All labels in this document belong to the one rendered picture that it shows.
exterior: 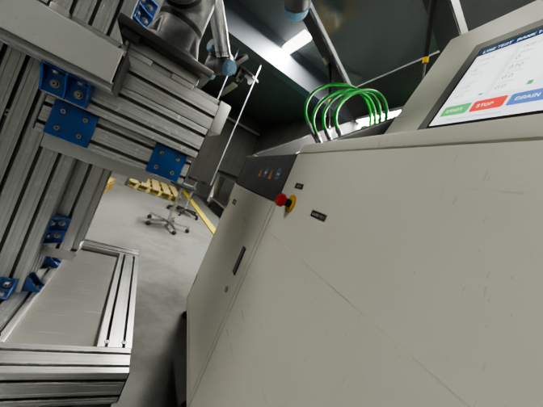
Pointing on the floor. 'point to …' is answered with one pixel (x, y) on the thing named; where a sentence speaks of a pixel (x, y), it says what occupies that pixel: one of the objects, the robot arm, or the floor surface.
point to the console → (397, 274)
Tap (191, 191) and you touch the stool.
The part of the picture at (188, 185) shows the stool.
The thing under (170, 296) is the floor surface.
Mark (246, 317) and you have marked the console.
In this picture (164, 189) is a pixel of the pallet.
